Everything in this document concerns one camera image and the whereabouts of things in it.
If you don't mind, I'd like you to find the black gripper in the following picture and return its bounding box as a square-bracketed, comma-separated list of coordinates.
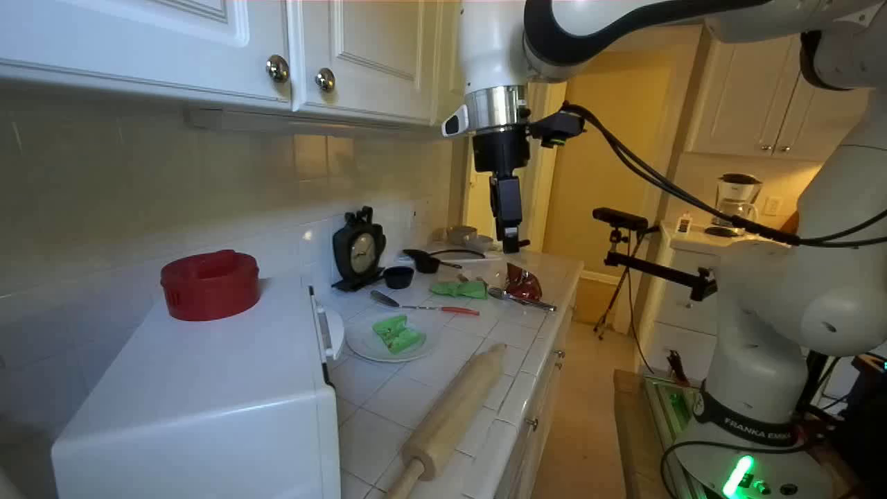
[472, 129, 536, 256]

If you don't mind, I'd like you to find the red chips bag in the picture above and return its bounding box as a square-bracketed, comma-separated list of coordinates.
[501, 260, 550, 306]

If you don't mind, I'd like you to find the long silver fork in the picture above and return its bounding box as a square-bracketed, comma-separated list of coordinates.
[487, 285, 561, 314]

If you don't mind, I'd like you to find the large green packet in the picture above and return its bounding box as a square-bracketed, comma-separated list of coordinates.
[428, 278, 494, 302]

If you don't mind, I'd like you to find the round black measuring cup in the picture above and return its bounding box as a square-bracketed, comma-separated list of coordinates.
[381, 264, 419, 292]

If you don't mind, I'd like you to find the black table clock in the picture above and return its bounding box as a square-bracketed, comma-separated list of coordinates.
[329, 205, 389, 294]

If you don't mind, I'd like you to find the white lower kitchen cabinet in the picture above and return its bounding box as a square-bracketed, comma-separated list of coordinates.
[494, 266, 587, 499]

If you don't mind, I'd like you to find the white background counter cabinet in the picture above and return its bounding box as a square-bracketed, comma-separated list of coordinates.
[643, 228, 742, 378]

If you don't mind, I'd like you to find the wooden rolling pin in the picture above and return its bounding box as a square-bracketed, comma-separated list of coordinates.
[383, 342, 511, 499]

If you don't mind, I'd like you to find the coffee maker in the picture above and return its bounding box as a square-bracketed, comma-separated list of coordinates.
[704, 173, 766, 239]

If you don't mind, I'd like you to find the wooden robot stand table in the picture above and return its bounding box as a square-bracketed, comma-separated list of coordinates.
[613, 366, 875, 499]

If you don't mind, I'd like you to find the brass cabinet knob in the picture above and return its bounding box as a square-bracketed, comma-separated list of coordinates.
[310, 63, 342, 95]
[264, 52, 295, 87]

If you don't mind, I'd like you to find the red round container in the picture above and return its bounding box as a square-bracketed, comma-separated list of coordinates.
[159, 248, 264, 324]

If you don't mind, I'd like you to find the white toaster oven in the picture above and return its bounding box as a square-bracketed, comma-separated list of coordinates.
[49, 276, 347, 499]

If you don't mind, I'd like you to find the wide white upper cabinet door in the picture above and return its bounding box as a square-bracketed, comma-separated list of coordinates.
[0, 0, 300, 115]

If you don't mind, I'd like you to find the black measuring cup with handle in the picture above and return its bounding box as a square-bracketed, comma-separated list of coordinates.
[400, 248, 465, 278]

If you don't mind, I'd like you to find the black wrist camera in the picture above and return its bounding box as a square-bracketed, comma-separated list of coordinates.
[529, 109, 587, 149]

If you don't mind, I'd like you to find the black camera on mount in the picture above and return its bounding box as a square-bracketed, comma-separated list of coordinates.
[590, 205, 724, 342]

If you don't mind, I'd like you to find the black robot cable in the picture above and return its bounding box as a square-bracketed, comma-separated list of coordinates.
[562, 102, 887, 249]

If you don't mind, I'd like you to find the white background wall cabinet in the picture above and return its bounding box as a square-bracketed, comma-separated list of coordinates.
[687, 34, 873, 162]

